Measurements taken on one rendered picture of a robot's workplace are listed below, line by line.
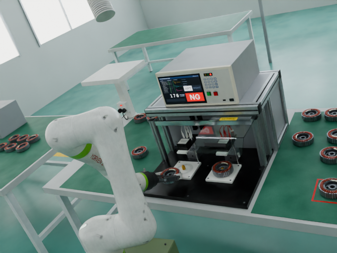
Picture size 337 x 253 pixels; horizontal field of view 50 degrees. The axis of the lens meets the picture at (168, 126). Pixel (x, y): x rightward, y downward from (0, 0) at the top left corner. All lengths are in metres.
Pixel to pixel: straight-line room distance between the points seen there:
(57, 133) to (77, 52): 6.43
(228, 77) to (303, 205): 0.68
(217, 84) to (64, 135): 0.86
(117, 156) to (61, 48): 6.23
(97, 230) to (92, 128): 0.38
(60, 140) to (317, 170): 1.22
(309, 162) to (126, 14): 7.55
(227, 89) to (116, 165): 0.78
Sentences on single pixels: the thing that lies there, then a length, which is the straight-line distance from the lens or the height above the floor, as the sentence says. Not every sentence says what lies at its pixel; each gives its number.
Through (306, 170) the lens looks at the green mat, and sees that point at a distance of 1.92.
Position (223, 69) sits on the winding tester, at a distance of 1.78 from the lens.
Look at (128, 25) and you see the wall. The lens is 9.06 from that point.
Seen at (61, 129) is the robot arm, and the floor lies 1.45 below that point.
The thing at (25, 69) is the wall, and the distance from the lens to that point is 6.85.
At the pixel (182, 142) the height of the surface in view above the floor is 0.92.
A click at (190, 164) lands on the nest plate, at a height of 0.78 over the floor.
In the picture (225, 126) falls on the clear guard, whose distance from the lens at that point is 1.77.
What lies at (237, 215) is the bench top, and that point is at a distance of 1.73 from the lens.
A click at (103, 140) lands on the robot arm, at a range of 1.26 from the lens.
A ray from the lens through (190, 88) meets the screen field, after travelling 1.91.
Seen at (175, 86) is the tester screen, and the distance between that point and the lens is 1.94.
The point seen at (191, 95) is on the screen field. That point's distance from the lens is 1.92.
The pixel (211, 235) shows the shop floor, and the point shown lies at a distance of 2.76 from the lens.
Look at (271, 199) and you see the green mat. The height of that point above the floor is 0.75.
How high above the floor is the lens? 1.90
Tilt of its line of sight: 26 degrees down
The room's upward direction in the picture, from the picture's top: 18 degrees counter-clockwise
